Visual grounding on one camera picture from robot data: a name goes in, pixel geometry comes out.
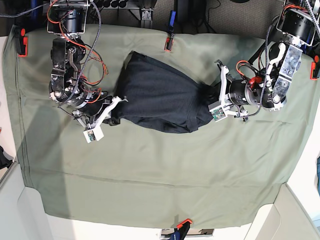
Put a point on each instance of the top left orange clamp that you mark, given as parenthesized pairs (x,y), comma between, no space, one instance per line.
(21,41)

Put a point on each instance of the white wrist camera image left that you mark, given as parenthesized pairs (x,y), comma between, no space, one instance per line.
(94,134)

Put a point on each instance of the grey metal bracket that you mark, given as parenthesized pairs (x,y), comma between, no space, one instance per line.
(146,18)

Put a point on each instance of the dark navy long-sleeve shirt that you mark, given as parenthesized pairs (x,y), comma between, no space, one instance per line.
(160,97)

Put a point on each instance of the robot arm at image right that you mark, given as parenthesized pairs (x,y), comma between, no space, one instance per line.
(266,77)

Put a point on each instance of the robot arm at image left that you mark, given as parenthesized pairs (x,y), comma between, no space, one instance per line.
(80,98)

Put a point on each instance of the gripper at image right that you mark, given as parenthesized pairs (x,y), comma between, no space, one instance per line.
(232,95)

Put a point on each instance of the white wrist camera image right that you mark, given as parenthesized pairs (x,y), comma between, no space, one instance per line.
(217,112)

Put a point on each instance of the bottom blue orange clamp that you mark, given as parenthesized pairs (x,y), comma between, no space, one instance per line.
(181,230)

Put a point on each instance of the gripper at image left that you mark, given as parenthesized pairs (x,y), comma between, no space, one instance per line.
(91,114)

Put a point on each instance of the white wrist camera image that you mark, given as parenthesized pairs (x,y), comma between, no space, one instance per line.
(217,112)
(94,134)

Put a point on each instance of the right orange clamp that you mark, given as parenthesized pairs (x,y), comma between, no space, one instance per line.
(315,68)

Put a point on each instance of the green table cloth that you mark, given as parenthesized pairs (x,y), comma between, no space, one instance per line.
(218,176)

